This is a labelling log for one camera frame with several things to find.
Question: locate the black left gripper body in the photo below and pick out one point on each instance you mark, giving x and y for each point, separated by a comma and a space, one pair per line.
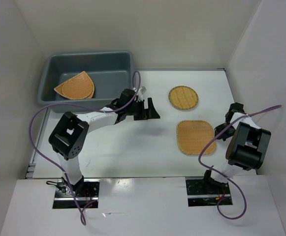
137, 109

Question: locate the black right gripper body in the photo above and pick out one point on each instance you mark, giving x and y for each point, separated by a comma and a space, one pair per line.
227, 133

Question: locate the round yellow-green woven tray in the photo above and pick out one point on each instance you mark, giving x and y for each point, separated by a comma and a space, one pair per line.
183, 98

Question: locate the rounded tan woven tray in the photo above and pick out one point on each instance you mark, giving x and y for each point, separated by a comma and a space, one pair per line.
193, 136

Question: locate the round orange woven tray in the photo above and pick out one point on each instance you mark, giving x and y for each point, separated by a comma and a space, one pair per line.
78, 87

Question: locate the triangular orange woven tray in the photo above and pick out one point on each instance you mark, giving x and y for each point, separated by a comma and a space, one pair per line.
59, 89

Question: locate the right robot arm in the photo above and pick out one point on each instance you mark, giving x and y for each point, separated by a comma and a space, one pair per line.
246, 150

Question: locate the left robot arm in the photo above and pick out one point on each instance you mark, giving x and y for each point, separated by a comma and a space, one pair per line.
68, 137

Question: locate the grey plastic bin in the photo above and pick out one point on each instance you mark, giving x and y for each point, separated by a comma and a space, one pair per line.
111, 72

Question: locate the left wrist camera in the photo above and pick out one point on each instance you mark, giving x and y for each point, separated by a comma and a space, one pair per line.
139, 93

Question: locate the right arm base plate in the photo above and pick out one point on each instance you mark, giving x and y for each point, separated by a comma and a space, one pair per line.
200, 195

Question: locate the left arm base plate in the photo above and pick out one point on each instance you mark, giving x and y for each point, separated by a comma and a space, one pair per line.
86, 196

